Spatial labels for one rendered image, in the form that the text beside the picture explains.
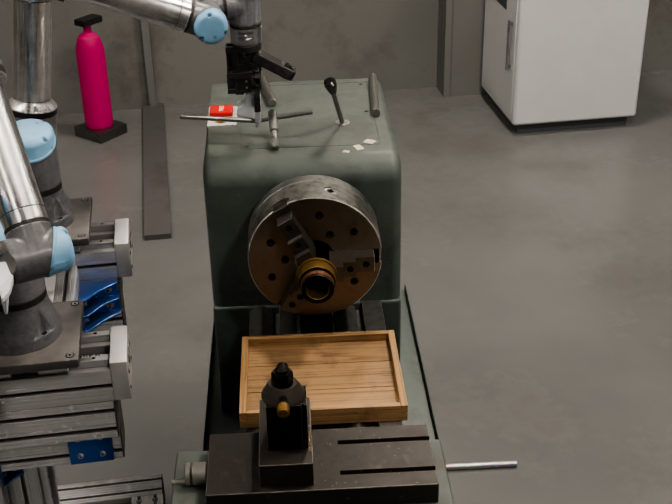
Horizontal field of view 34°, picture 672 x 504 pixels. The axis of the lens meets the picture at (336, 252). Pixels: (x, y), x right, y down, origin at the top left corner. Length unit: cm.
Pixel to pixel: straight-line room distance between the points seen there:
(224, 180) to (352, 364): 54
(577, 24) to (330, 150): 341
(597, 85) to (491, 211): 121
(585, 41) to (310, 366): 376
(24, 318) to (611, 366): 255
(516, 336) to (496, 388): 36
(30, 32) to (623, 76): 410
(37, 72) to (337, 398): 101
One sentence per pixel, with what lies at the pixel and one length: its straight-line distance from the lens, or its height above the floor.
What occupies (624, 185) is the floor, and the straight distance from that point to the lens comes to 557.
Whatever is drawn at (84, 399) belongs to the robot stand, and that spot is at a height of 104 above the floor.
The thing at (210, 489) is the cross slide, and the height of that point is 97.
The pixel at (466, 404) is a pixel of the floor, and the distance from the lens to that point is 390.
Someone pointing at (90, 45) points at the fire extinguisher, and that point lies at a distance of 602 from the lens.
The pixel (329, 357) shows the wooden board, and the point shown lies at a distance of 255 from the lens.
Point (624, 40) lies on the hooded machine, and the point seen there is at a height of 50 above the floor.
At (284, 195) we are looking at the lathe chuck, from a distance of 253.
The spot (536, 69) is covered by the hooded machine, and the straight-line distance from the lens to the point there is 594.
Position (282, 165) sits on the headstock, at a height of 124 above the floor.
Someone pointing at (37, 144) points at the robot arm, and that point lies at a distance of 253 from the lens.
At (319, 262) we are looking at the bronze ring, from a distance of 245.
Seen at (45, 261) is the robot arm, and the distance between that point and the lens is 182.
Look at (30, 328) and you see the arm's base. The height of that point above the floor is 121.
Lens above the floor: 231
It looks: 29 degrees down
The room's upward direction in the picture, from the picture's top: 1 degrees counter-clockwise
